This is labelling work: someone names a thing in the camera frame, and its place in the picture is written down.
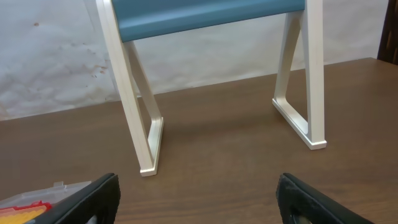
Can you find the white and blue stand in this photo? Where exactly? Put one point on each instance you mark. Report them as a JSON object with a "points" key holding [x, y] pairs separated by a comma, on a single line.
{"points": [[186, 15]]}

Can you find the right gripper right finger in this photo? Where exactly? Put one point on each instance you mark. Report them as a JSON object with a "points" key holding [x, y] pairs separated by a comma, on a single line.
{"points": [[301, 202]]}

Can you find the red and yellow tip box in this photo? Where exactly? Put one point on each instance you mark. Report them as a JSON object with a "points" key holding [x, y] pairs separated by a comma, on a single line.
{"points": [[18, 214]]}

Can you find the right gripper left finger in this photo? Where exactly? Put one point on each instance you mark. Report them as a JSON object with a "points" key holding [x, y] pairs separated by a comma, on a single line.
{"points": [[96, 202]]}

